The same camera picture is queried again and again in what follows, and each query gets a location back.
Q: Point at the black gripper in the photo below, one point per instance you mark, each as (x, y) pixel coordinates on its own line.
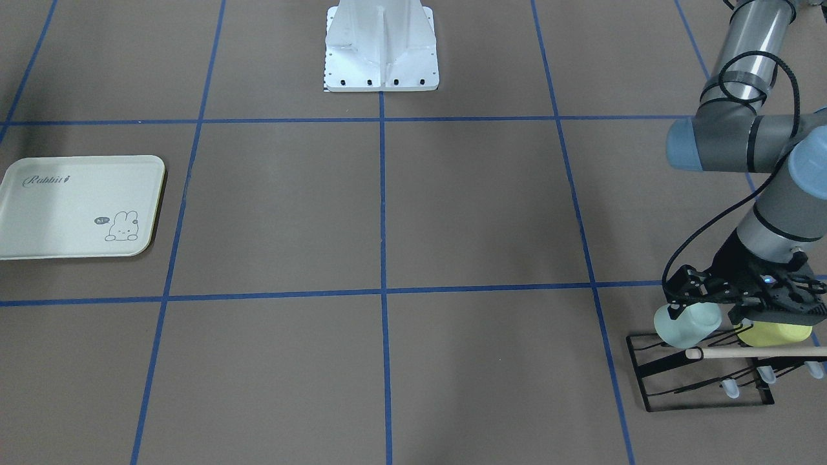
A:
(736, 256)

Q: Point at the pale green cup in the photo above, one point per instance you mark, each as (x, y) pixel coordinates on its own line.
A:
(695, 322)

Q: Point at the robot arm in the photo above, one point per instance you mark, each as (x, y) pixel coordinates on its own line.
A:
(749, 120)

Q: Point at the yellow cup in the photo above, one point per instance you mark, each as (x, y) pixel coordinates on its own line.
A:
(769, 334)

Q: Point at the cream rabbit tray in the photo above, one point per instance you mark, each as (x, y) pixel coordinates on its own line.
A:
(80, 206)

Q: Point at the black wire cup rack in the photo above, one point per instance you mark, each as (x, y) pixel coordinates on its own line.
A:
(729, 369)

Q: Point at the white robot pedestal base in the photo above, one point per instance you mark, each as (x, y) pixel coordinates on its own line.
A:
(380, 46)

